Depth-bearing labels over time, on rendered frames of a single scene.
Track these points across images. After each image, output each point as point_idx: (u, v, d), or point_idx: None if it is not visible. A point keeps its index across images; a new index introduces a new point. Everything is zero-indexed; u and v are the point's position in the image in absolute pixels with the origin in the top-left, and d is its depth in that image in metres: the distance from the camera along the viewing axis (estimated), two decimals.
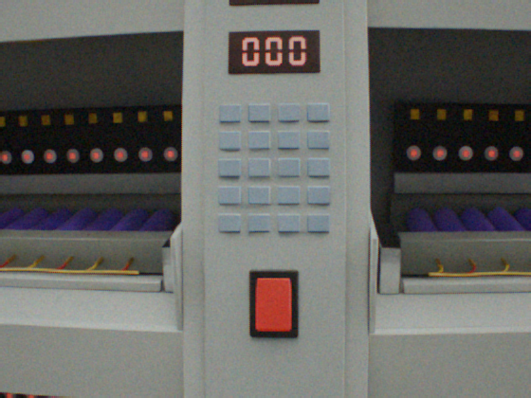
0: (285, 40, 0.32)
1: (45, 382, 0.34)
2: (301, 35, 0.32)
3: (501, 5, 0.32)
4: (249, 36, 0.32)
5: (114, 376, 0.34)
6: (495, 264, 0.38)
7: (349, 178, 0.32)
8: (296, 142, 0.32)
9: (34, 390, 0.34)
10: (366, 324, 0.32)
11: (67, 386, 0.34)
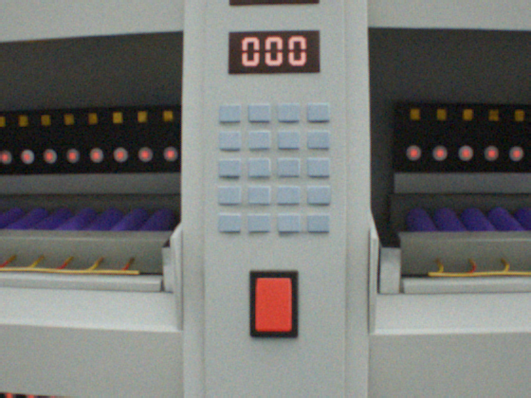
0: (285, 40, 0.32)
1: (45, 382, 0.34)
2: (301, 35, 0.32)
3: (501, 5, 0.32)
4: (249, 36, 0.32)
5: (114, 376, 0.34)
6: (495, 264, 0.38)
7: (349, 178, 0.32)
8: (296, 142, 0.32)
9: (34, 390, 0.34)
10: (366, 324, 0.32)
11: (67, 386, 0.34)
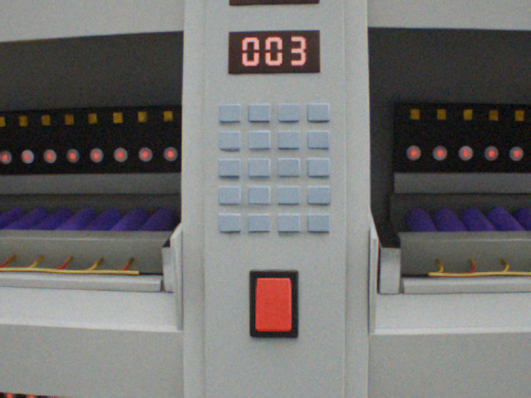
0: (285, 40, 0.32)
1: (45, 382, 0.34)
2: (301, 35, 0.32)
3: (501, 5, 0.32)
4: (249, 36, 0.32)
5: (114, 376, 0.34)
6: (495, 264, 0.38)
7: (349, 178, 0.32)
8: (296, 142, 0.32)
9: (34, 390, 0.34)
10: (366, 324, 0.32)
11: (67, 386, 0.34)
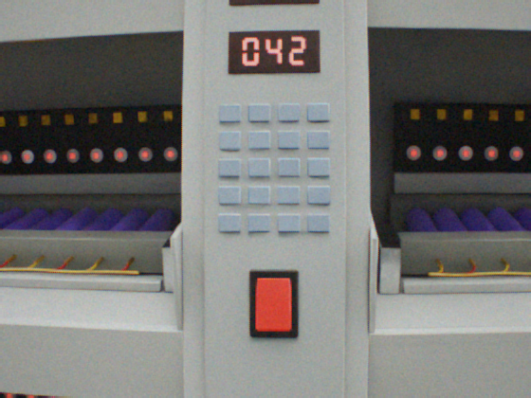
0: (285, 40, 0.32)
1: (45, 382, 0.34)
2: (301, 35, 0.32)
3: (501, 5, 0.32)
4: (249, 36, 0.32)
5: (114, 376, 0.34)
6: (495, 264, 0.38)
7: (349, 178, 0.32)
8: (296, 142, 0.32)
9: (34, 390, 0.34)
10: (366, 324, 0.32)
11: (67, 386, 0.34)
